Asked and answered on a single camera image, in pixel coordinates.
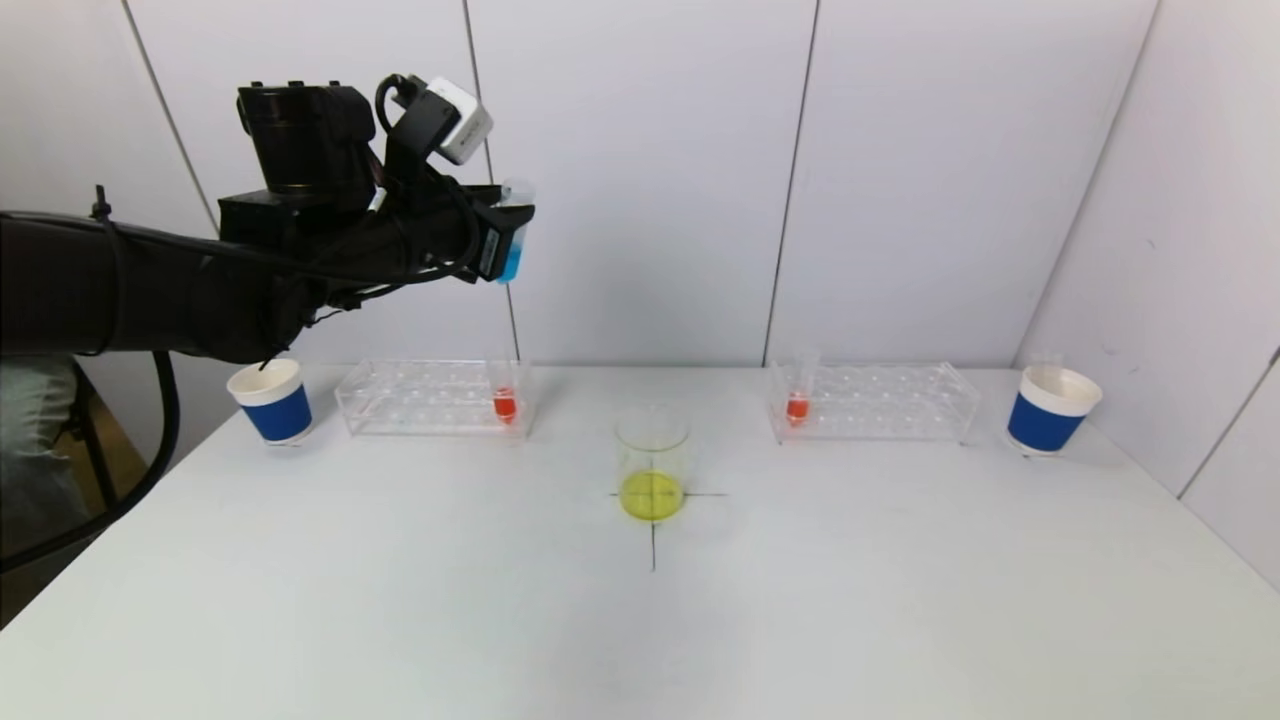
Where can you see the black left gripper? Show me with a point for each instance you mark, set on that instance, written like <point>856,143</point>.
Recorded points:
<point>492,252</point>

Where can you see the blue pigment test tube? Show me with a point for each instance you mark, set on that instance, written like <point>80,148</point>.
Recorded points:
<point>514,255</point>

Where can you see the yellow pigment test tube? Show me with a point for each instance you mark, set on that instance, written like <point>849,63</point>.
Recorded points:
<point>1045,362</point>

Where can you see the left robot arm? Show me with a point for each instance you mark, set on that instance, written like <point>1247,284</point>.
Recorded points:
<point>100,290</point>

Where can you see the red pigment test tube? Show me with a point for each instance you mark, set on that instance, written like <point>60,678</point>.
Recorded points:
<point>796,408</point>
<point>505,405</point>

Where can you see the clear acrylic test tube rack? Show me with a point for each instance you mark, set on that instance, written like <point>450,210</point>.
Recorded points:
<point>880,415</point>
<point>430,415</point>

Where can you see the clear glass beaker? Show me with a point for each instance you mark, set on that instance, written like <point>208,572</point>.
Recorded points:
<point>652,495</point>

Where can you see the blue paper cup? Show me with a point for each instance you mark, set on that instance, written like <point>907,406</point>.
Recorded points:
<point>280,412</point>
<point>1042,422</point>

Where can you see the person in grey clothes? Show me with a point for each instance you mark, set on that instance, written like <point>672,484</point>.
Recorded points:
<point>30,450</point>

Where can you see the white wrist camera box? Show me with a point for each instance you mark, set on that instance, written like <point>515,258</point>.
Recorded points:
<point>465,120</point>

